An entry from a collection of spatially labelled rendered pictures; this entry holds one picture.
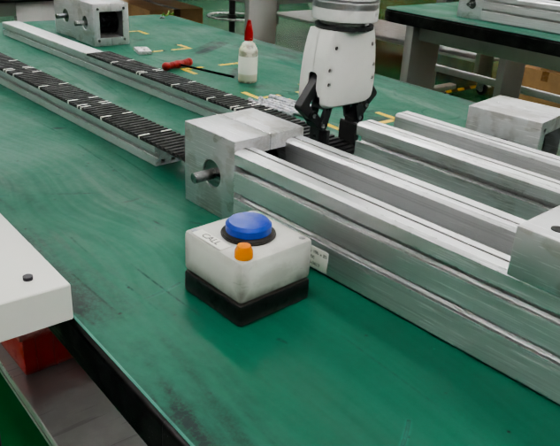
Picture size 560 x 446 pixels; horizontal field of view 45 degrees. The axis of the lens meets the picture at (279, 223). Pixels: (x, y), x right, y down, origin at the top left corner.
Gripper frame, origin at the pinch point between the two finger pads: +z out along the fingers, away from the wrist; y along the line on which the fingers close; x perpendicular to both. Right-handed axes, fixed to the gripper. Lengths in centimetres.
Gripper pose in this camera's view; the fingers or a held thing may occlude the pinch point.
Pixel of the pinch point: (333, 139)
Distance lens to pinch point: 94.3
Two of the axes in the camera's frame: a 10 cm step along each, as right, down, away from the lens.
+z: -0.5, 9.0, 4.2
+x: 6.7, 3.5, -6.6
